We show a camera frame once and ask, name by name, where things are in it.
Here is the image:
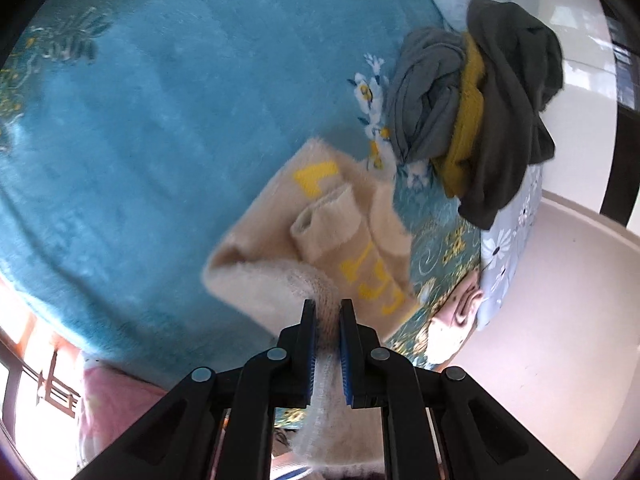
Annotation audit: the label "teal floral blanket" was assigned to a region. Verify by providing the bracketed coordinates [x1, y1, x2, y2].
[0, 0, 483, 391]

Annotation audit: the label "white glossy wardrobe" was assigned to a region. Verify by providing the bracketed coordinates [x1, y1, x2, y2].
[520, 0, 640, 226]

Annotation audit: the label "beige fuzzy sweater yellow letters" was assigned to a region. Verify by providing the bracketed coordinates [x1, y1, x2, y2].
[202, 136, 421, 478]

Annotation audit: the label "grey-blue garment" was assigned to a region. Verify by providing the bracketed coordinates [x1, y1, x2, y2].
[384, 27, 468, 166]

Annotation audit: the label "pink cloth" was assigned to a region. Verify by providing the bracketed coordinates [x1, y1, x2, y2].
[425, 275, 486, 366]

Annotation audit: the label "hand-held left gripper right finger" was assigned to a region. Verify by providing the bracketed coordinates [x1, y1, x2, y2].
[339, 299, 576, 480]

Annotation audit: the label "pink floral bed sheet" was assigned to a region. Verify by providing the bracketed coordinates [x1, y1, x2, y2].
[75, 355, 171, 466]

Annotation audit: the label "dark grey garment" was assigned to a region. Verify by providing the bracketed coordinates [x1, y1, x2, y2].
[457, 0, 565, 231]

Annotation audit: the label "light blue floral duvet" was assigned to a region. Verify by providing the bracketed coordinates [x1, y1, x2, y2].
[415, 0, 546, 332]

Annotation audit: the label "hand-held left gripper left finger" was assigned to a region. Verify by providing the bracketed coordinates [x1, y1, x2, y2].
[75, 299, 317, 480]

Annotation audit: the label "mustard yellow garment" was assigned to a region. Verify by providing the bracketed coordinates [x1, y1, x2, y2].
[431, 32, 486, 198]

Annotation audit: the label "wooden lattice furniture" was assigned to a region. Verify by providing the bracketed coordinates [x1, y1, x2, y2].
[0, 280, 86, 461]

